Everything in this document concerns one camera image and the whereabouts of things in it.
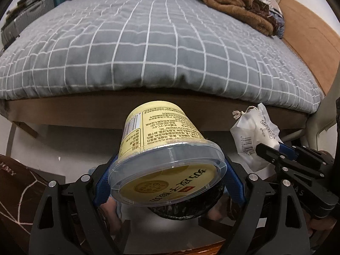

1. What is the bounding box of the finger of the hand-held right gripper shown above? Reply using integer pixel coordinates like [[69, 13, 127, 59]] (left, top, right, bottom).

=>
[[278, 143, 336, 173], [255, 143, 325, 180]]

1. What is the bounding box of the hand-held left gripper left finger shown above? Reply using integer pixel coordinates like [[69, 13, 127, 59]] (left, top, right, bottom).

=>
[[31, 154, 125, 255]]

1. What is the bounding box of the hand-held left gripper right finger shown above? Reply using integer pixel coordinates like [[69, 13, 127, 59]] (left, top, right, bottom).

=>
[[220, 156, 310, 255]]

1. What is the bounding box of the white plastic packet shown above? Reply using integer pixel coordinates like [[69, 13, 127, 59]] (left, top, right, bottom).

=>
[[230, 103, 283, 173]]

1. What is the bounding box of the trash bin with black bag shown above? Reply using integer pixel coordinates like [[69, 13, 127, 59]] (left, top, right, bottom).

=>
[[147, 181, 226, 221]]

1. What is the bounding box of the yellow yogurt cup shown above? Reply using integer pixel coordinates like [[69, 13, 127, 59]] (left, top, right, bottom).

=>
[[108, 100, 229, 208]]

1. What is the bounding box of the person's right hand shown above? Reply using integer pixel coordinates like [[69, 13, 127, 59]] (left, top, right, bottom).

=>
[[305, 210, 336, 238]]

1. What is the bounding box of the person's left foot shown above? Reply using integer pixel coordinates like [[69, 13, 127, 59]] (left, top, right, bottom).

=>
[[99, 198, 121, 235]]

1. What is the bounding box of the person's foot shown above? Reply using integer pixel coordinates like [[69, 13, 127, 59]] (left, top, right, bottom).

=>
[[99, 198, 121, 235], [208, 202, 229, 220]]

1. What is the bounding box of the blue slipper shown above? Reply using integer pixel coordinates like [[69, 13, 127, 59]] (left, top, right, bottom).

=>
[[89, 166, 123, 218]]

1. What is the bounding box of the person's right foot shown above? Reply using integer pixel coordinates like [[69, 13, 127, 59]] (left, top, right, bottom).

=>
[[208, 202, 229, 220]]

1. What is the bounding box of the wooden headboard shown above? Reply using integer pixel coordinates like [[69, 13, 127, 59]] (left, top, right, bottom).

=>
[[276, 0, 340, 96]]

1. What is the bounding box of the bed with grey checked cover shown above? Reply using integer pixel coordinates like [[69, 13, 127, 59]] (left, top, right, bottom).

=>
[[0, 0, 326, 113]]

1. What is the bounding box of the patterned dark cloth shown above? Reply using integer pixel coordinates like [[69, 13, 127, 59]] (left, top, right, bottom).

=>
[[239, 0, 286, 39]]

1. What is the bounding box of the brown fleece blanket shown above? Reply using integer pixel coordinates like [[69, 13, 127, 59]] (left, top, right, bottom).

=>
[[194, 0, 277, 36]]

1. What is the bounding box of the grey suitcase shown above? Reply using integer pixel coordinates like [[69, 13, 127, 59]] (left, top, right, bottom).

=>
[[1, 0, 55, 47]]

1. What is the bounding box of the white metal post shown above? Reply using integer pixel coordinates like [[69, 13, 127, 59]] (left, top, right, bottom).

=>
[[282, 77, 340, 149]]

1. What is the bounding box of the wooden bed frame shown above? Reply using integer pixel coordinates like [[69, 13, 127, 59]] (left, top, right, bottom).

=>
[[4, 88, 310, 139]]

